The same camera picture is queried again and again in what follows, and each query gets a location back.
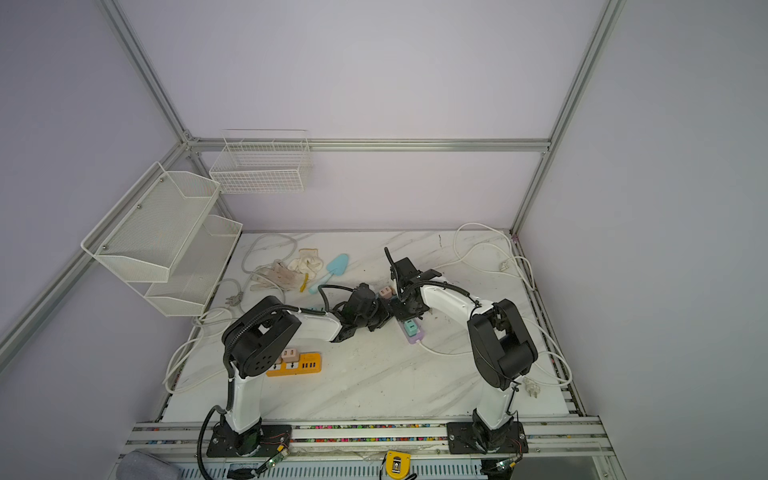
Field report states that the green plug adapter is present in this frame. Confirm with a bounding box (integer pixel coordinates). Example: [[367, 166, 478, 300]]
[[403, 320, 419, 337]]

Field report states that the purple power strip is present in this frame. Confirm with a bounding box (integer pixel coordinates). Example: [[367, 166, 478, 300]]
[[398, 319, 424, 345]]

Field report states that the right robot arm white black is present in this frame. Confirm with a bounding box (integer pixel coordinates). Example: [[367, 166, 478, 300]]
[[384, 248, 539, 453]]

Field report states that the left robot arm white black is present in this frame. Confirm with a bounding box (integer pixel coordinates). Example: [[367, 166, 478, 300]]
[[196, 283, 392, 460]]

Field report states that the light blue brush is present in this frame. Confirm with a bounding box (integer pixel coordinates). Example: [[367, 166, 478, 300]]
[[309, 253, 349, 294]]

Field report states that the beige power strip bundle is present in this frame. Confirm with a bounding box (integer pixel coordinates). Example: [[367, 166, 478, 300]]
[[251, 249, 325, 292]]

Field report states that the pink adapter on orange strip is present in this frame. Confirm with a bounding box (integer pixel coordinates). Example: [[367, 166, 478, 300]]
[[281, 348, 300, 363]]

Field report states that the orange power strip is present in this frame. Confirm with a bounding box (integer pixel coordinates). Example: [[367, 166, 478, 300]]
[[266, 352, 323, 378]]

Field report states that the yellow tape measure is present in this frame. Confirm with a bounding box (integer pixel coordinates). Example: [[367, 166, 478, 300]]
[[382, 450, 412, 480]]

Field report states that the white mesh two-tier shelf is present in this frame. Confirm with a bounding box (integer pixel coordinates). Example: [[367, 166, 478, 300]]
[[81, 163, 242, 317]]

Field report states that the grey cloth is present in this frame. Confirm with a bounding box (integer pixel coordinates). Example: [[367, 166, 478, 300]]
[[115, 451, 181, 480]]

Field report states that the white power cable right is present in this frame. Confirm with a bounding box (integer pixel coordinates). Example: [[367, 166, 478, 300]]
[[416, 222, 574, 400]]

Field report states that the grey cable with plug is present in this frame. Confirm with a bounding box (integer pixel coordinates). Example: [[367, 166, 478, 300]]
[[224, 233, 299, 322]]

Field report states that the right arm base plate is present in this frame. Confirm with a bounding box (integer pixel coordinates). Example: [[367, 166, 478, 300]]
[[446, 420, 529, 455]]

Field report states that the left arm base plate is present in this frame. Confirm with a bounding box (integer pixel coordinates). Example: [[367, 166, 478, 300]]
[[205, 422, 292, 458]]

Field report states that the white wire basket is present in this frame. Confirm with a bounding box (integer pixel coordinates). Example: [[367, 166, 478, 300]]
[[209, 129, 313, 194]]

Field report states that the aluminium rail base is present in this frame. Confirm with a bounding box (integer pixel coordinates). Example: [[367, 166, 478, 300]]
[[118, 416, 626, 479]]

